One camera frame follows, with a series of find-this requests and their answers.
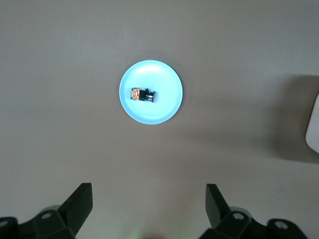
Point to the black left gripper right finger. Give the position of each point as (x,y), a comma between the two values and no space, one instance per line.
(224,219)

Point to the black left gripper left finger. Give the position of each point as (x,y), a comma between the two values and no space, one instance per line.
(72,214)

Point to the orange and black switch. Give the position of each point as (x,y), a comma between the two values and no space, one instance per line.
(144,95)

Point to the white lidded box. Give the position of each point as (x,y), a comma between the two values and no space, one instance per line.
(314,129)

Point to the light blue round plate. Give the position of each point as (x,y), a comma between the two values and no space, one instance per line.
(159,74)

